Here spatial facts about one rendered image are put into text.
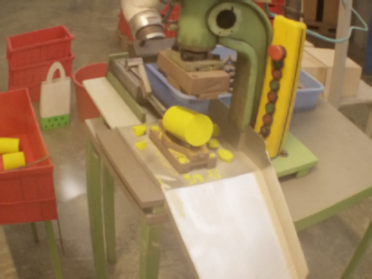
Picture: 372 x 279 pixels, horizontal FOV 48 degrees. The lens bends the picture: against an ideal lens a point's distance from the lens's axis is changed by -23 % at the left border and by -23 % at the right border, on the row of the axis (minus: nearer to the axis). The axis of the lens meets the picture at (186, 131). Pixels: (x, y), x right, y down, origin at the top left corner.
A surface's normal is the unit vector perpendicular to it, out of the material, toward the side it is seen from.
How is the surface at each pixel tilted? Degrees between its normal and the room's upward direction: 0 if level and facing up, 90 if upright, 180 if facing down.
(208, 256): 30
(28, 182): 90
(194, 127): 74
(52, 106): 88
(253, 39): 90
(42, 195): 90
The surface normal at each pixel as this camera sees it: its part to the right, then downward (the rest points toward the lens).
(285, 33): -0.62, 0.22
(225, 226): 0.33, -0.51
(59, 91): 0.47, 0.33
